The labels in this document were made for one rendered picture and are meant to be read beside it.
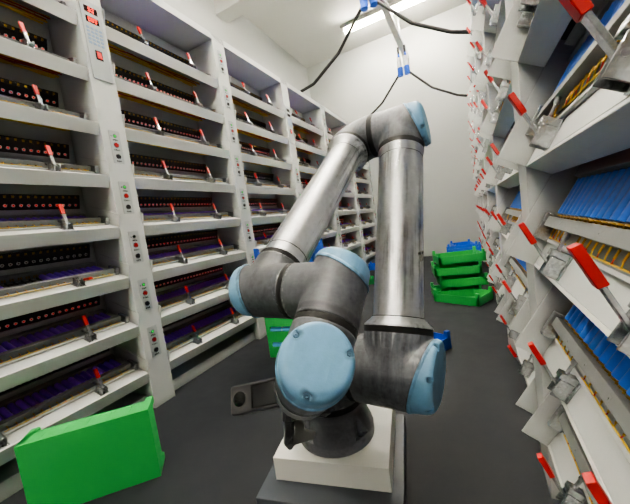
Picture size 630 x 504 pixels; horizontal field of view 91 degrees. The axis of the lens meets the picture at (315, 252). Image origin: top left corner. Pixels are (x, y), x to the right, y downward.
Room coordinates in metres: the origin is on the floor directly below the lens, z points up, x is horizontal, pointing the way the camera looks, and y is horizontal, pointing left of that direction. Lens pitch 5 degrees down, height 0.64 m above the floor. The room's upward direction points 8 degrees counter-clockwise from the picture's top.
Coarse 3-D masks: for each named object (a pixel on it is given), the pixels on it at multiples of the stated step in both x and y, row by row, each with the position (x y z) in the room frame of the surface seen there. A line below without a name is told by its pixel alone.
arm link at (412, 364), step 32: (384, 128) 0.81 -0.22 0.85; (416, 128) 0.78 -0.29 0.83; (384, 160) 0.78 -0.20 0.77; (416, 160) 0.76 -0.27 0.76; (384, 192) 0.75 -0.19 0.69; (416, 192) 0.73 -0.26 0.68; (384, 224) 0.72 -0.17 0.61; (416, 224) 0.70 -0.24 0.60; (384, 256) 0.69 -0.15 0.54; (416, 256) 0.68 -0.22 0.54; (384, 288) 0.66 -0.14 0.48; (416, 288) 0.65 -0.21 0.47; (384, 320) 0.63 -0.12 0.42; (416, 320) 0.62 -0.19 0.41; (384, 352) 0.60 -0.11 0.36; (416, 352) 0.58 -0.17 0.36; (352, 384) 0.61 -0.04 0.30; (384, 384) 0.58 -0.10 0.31; (416, 384) 0.55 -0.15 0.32
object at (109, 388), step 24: (120, 360) 1.24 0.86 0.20; (144, 360) 1.18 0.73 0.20; (24, 384) 0.99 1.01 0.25; (48, 384) 1.03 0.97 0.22; (72, 384) 1.05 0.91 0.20; (96, 384) 1.05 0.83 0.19; (120, 384) 1.10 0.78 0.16; (144, 384) 1.17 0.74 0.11; (0, 408) 0.91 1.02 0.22; (24, 408) 0.92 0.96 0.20; (48, 408) 0.95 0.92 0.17; (72, 408) 0.96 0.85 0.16; (96, 408) 1.01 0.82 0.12; (0, 432) 0.81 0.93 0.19; (24, 432) 0.86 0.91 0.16; (0, 456) 0.79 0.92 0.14
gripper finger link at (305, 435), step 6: (294, 420) 0.53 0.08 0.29; (300, 420) 0.53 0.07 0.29; (300, 426) 0.53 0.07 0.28; (294, 432) 0.54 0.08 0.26; (300, 432) 0.54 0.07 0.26; (306, 432) 0.54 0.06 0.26; (312, 432) 0.54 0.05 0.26; (294, 438) 0.54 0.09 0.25; (300, 438) 0.54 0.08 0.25; (306, 438) 0.54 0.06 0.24; (312, 438) 0.55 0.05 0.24; (294, 444) 0.54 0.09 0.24
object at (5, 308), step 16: (0, 272) 0.99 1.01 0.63; (16, 272) 1.03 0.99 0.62; (128, 272) 1.17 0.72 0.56; (64, 288) 1.01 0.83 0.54; (80, 288) 1.03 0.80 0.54; (96, 288) 1.07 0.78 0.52; (112, 288) 1.13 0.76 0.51; (0, 304) 0.86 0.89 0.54; (16, 304) 0.88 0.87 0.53; (32, 304) 0.92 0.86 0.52; (48, 304) 0.95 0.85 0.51; (0, 320) 0.85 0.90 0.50
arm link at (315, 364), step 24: (288, 336) 0.35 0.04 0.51; (312, 336) 0.35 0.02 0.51; (336, 336) 0.35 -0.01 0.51; (288, 360) 0.33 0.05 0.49; (312, 360) 0.33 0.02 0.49; (336, 360) 0.34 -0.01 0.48; (288, 384) 0.32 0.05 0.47; (312, 384) 0.32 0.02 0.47; (336, 384) 0.32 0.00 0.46; (288, 408) 0.39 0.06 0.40; (312, 408) 0.33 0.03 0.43
